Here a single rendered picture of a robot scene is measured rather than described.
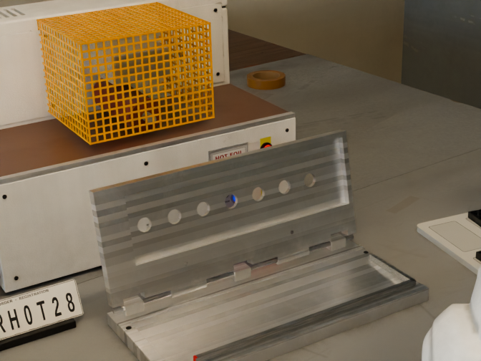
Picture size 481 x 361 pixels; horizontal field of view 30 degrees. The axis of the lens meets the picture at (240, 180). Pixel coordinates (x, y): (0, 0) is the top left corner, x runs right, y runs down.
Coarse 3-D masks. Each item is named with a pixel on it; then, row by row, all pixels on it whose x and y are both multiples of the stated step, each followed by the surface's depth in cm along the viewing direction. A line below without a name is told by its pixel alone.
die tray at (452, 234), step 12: (456, 216) 161; (420, 228) 157; (432, 228) 157; (444, 228) 157; (456, 228) 157; (468, 228) 157; (480, 228) 157; (432, 240) 154; (444, 240) 153; (456, 240) 153; (468, 240) 153; (480, 240) 153; (456, 252) 149; (468, 252) 149; (468, 264) 146; (480, 264) 145
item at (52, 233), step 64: (64, 0) 165; (128, 0) 163; (192, 0) 167; (0, 64) 152; (0, 128) 156; (64, 128) 155; (192, 128) 153; (256, 128) 155; (0, 192) 135; (64, 192) 140; (256, 192) 160; (0, 256) 138; (64, 256) 144
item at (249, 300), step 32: (320, 256) 147; (352, 256) 146; (224, 288) 138; (256, 288) 138; (288, 288) 138; (320, 288) 137; (352, 288) 137; (416, 288) 136; (128, 320) 130; (160, 320) 130; (192, 320) 130; (224, 320) 130; (256, 320) 130; (288, 320) 129; (320, 320) 129; (352, 320) 130; (160, 352) 123; (192, 352) 122; (256, 352) 122
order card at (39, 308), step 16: (48, 288) 132; (64, 288) 133; (0, 304) 128; (16, 304) 129; (32, 304) 130; (48, 304) 131; (64, 304) 133; (80, 304) 134; (0, 320) 128; (16, 320) 129; (32, 320) 130; (48, 320) 131; (0, 336) 128
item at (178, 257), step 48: (288, 144) 141; (336, 144) 147; (96, 192) 126; (144, 192) 131; (192, 192) 135; (240, 192) 139; (288, 192) 143; (336, 192) 148; (144, 240) 132; (192, 240) 136; (240, 240) 139; (288, 240) 143; (144, 288) 132; (192, 288) 136
